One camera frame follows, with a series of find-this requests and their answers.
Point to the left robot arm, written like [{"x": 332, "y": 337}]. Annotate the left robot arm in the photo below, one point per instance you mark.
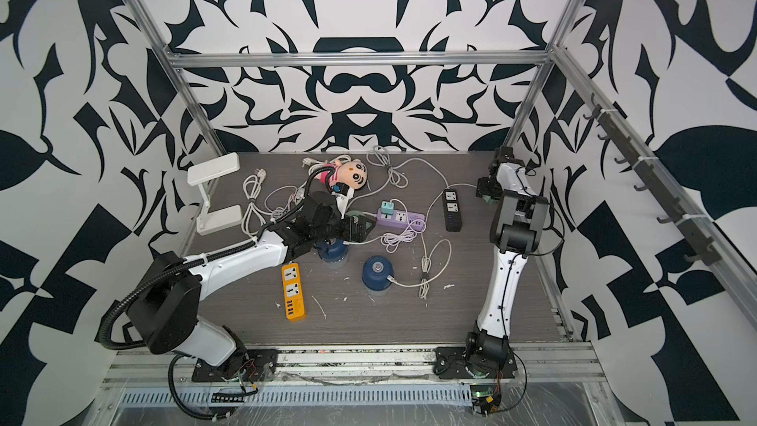
[{"x": 162, "y": 312}]

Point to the plush doll pink shirt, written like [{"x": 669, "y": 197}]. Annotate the plush doll pink shirt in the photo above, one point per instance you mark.
[{"x": 352, "y": 173}]

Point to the black power strip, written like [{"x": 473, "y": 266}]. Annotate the black power strip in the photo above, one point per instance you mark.
[{"x": 453, "y": 220}]

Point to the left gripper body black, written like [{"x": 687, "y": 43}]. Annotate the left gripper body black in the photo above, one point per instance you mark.
[{"x": 337, "y": 229}]

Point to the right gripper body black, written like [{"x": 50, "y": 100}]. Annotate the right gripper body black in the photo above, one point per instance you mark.
[{"x": 489, "y": 187}]

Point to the purple power strip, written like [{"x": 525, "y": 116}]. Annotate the purple power strip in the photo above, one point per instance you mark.
[{"x": 401, "y": 220}]

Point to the wall hook rack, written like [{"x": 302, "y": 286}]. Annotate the wall hook rack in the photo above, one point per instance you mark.
[{"x": 656, "y": 180}]

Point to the orange power strip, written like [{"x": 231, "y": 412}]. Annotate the orange power strip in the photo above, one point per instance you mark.
[{"x": 294, "y": 302}]

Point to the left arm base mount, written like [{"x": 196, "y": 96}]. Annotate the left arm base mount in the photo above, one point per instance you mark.
[{"x": 253, "y": 366}]

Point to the teal USB charger adapter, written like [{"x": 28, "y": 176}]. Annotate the teal USB charger adapter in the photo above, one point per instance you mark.
[{"x": 387, "y": 209}]

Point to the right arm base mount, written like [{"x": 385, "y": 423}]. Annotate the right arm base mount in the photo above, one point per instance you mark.
[{"x": 452, "y": 363}]

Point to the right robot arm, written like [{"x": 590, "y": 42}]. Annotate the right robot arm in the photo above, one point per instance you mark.
[{"x": 515, "y": 234}]

